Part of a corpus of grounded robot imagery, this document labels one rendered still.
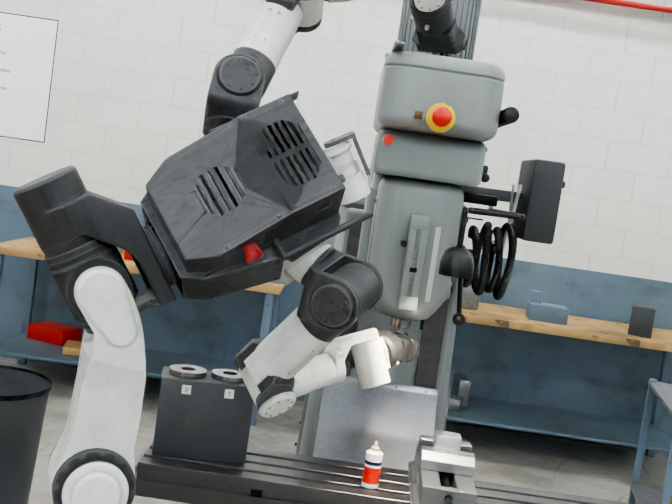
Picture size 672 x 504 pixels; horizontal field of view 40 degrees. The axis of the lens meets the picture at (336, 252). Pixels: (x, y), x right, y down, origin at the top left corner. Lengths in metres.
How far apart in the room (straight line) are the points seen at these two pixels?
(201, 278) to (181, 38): 5.00
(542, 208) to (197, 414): 1.00
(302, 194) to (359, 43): 4.92
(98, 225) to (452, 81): 0.80
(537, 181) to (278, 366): 0.96
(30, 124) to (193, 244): 5.25
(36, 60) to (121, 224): 5.19
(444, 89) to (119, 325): 0.83
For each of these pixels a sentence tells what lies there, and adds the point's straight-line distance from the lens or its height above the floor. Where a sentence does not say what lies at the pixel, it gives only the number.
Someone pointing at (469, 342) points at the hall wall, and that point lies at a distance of 6.49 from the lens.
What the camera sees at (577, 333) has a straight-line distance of 5.77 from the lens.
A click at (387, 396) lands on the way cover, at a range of 2.57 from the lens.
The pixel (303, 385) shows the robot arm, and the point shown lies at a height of 1.19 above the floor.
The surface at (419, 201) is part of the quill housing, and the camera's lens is 2.06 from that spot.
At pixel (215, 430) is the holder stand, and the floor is 0.98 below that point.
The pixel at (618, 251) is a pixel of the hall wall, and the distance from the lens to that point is 6.62.
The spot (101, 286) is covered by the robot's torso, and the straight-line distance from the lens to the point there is 1.58.
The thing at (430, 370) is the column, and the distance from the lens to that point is 2.58.
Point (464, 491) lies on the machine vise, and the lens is 2.08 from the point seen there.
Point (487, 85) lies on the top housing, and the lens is 1.96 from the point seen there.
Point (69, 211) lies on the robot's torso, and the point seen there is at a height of 1.49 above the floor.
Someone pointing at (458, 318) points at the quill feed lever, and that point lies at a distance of 2.11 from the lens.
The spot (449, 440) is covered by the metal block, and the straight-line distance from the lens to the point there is 2.22.
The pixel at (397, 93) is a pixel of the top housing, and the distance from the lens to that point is 1.94.
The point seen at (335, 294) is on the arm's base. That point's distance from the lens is 1.57.
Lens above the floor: 1.62
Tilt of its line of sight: 5 degrees down
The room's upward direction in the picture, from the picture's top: 8 degrees clockwise
